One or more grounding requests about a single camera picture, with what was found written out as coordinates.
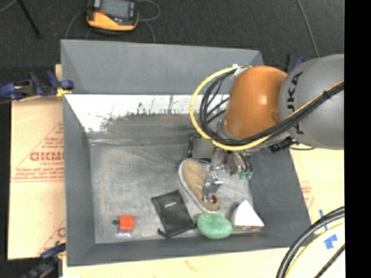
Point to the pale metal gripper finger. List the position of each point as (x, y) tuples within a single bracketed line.
[(217, 182), (207, 191)]

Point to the tan slipper shoe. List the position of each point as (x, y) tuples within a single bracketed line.
[(192, 175)]

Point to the green round sponge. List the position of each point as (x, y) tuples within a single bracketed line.
[(214, 226)]

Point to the black flat pouch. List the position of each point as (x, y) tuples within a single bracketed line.
[(174, 213)]

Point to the white wedge-shaped box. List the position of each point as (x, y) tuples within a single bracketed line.
[(246, 216)]

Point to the grey metal bin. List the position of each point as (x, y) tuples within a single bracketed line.
[(130, 161)]

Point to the small orange-red block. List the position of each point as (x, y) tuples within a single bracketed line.
[(126, 222)]

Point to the brown cardboard board, red print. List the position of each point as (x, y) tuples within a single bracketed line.
[(34, 184)]

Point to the black cylinder on white bracket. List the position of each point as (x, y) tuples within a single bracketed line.
[(280, 146)]

